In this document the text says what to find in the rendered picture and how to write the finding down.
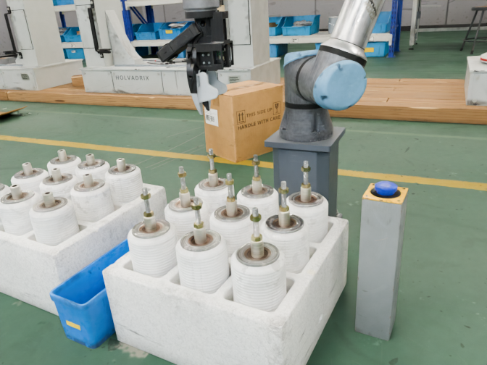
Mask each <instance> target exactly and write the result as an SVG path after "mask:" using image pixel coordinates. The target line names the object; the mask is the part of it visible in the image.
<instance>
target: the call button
mask: <svg viewBox="0 0 487 365"><path fill-rule="evenodd" d="M397 188H398V186H397V184H395V183H393V182H389V181H380V182H377V183H376V184H375V190H376V191H377V193H378V194H380V195H382V196H392V195H393V194H395V192H396V191H397Z"/></svg>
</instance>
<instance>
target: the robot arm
mask: <svg viewBox="0 0 487 365"><path fill-rule="evenodd" d="M384 2H385V0H345V1H344V4H343V6H342V9H341V12H340V14H339V16H338V19H337V21H336V25H335V27H334V29H333V32H332V34H331V37H330V39H329V40H328V41H326V42H324V43H321V45H320V47H319V49H317V50H309V51H297V52H291V53H287V54H286V55H285V57H284V65H283V69H284V84H285V110H284V113H283V117H282V120H281V123H280V127H279V135H280V137H281V138H282V139H285V140H289V141H294V142H315V141H321V140H326V139H329V138H330V137H332V136H333V123H332V121H331V118H330V115H329V111H328V110H329V109H331V110H335V111H341V110H345V109H348V108H349V107H351V106H353V105H355V104H356V103H357V102H358V101H359V100H360V99H361V97H362V96H363V94H364V92H365V89H366V86H367V78H366V77H365V75H366V72H365V70H364V68H365V65H366V63H367V58H366V56H365V48H366V46H367V43H368V41H369V39H370V36H371V34H372V31H373V28H374V27H375V24H376V22H377V19H378V16H379V14H380V11H381V9H382V7H383V4H384ZM219 7H220V0H183V9H184V10H186V12H185V18H186V19H193V18H194V22H195V23H193V24H191V25H190V26H189V27H187V28H186V29H185V30H184V31H183V32H182V33H180V34H179V35H178V36H176V37H175V38H174V39H172V40H171V41H170V42H169V43H166V44H165V45H164V46H162V47H161V48H160V49H159V51H158V52H157V56H158V57H159V59H160V60H161V62H162V63H163V62H171V61H173V60H174V59H176V58H177V57H178V55H179V54H180V53H181V52H183V51H184V50H186V64H187V65H186V73H187V79H188V86H189V89H190V93H191V96H192V99H193V102H194V104H195V106H196V108H197V110H198V112H199V113H200V115H203V114H204V112H203V105H204V107H205V108H206V110H207V111H210V106H211V100H212V99H216V98H217V97H218V95H220V94H224V93H226V92H227V89H228V88H227V85H226V84H224V83H222V82H220V81H219V80H218V79H217V74H216V72H215V71H218V70H223V69H224V67H231V65H234V58H233V41H230V39H227V28H226V18H228V11H224V12H220V11H219V10H217V8H219ZM230 47H231V54H230ZM231 55H232V60H231ZM199 70H200V73H199Z"/></svg>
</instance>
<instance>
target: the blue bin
mask: <svg viewBox="0 0 487 365"><path fill-rule="evenodd" d="M129 251H130V249H129V245H128V239H126V240H124V241H123V242H121V243H120V244H118V245H117V246H115V247H114V248H112V249H111V250H110V251H108V252H106V253H105V254H104V255H102V256H100V257H99V258H98V259H96V260H95V261H93V262H92V263H90V264H89V265H88V266H86V267H84V268H83V269H81V270H80V271H79V272H77V273H76V274H74V275H73V276H71V277H70V278H68V279H67V280H65V281H64V282H62V283H61V284H60V285H58V286H56V287H55V288H54V289H52V290H51V292H50V293H49V295H50V298H51V300H52V301H53V302H54V304H55V306H56V308H57V312H58V315H59V318H60V320H61V323H62V326H63V328H64V332H65V334H66V336H67V338H69V339H71V340H73V341H75V342H77V343H80V344H82V345H84V346H86V347H89V348H92V349H94V348H98V347H99V346H100V345H101V344H102V343H103V342H104V341H106V340H107V339H108V338H109V337H110V336H111V335H113V334H114V333H115V332H116V331H115V325H114V322H113V318H112V312H111V308H110V305H109V299H108V295H107V290H106V286H105V283H104V277H103V273H102V271H103V270H104V269H106V268H107V267H108V266H110V265H111V264H114V263H115V262H116V260H118V259H119V258H121V257H122V256H124V255H125V254H126V253H127V252H129Z"/></svg>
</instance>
